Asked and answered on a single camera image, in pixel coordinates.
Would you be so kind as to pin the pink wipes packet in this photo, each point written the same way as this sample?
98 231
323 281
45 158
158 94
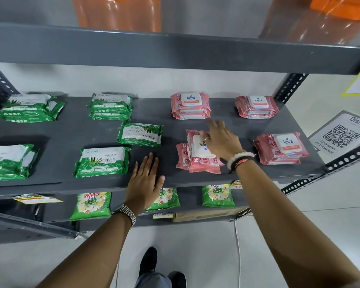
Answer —
258 116
192 115
280 162
190 101
182 157
202 160
256 104
280 146

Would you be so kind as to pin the person's right hand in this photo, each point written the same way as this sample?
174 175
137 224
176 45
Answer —
223 143

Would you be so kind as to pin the person's right forearm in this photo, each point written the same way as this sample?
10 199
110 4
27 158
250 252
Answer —
288 224

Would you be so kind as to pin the person's left little finger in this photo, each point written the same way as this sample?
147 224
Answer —
135 170

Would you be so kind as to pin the orange plastic bottle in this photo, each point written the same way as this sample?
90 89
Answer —
117 13
315 20

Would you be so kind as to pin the person's left forearm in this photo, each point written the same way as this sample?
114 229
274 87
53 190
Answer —
90 254

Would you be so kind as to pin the person's right fingers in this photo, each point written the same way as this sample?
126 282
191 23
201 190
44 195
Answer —
214 127

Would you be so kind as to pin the green detergent packet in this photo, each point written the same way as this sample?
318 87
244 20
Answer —
165 200
217 196
90 206

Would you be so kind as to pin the grey metal shelving rack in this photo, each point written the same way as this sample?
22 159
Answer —
156 50

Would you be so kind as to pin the green wipes packet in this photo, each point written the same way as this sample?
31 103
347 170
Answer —
27 109
111 100
102 163
109 115
9 163
139 134

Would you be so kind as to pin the white code sign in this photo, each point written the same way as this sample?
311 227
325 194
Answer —
342 133

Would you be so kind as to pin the person's left hand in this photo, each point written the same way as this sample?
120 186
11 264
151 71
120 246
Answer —
144 188

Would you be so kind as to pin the black shoe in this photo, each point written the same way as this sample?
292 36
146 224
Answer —
148 262
177 280

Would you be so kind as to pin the silver wristwatch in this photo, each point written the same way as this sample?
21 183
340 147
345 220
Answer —
126 214

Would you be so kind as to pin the grey trousers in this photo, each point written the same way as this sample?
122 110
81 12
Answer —
153 281

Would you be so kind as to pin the person's left thumb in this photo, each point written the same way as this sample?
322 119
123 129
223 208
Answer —
160 185

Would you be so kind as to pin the yellow shelf label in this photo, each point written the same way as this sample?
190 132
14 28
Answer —
163 216
236 185
37 199

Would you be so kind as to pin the person's left middle finger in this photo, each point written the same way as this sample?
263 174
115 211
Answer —
149 164

